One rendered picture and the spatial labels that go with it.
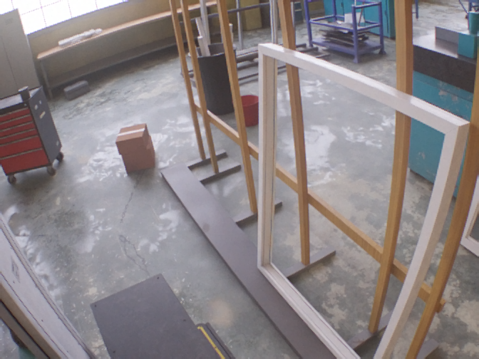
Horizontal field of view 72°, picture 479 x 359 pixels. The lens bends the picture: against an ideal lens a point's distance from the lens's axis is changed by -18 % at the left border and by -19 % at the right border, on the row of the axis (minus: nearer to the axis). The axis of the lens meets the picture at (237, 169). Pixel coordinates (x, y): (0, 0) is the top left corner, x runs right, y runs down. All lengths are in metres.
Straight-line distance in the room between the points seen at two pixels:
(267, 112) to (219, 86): 2.64
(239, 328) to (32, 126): 3.06
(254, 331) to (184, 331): 1.02
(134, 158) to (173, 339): 2.83
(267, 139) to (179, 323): 1.10
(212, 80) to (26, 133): 2.23
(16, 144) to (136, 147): 1.50
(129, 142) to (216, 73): 1.33
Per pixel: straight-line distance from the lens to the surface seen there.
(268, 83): 1.98
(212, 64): 4.52
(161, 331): 1.43
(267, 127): 2.06
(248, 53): 6.51
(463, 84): 2.82
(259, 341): 2.33
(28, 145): 4.52
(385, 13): 7.80
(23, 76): 8.02
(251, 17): 9.13
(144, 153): 3.97
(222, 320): 2.46
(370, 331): 2.30
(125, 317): 1.52
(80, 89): 7.22
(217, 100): 4.71
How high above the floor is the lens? 1.97
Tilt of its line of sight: 32 degrees down
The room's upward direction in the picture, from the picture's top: 10 degrees counter-clockwise
